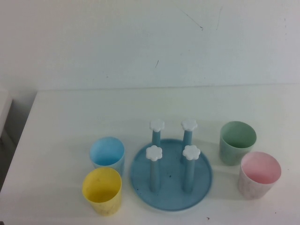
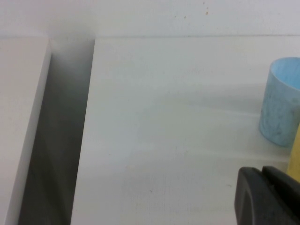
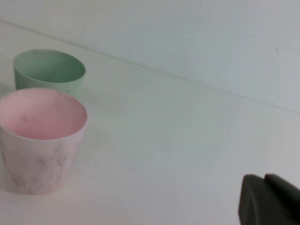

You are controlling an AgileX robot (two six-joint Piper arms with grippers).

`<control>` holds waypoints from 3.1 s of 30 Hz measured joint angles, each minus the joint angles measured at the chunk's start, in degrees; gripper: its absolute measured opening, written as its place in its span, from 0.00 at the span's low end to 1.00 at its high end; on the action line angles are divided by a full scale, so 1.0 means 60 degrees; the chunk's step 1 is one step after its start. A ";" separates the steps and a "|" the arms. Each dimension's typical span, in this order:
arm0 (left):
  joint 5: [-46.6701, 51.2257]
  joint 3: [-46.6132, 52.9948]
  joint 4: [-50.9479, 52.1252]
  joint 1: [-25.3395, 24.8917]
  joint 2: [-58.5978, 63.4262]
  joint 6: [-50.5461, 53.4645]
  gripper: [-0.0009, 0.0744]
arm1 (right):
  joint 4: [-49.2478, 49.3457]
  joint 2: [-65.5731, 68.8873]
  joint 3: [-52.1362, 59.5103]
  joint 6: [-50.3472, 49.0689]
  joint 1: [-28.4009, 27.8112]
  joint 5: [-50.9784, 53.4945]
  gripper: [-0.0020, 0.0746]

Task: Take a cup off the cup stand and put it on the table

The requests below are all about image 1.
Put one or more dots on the pink plastic cup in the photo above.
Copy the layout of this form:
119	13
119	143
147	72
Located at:
257	178

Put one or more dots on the light blue plastic cup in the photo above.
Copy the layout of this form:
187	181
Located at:
106	151

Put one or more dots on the blue cup stand white caps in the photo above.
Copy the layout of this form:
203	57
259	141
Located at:
172	189

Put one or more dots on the yellow plastic cup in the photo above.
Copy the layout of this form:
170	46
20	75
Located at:
102	187

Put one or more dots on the green plastic cup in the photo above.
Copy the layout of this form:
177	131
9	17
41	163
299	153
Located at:
234	150

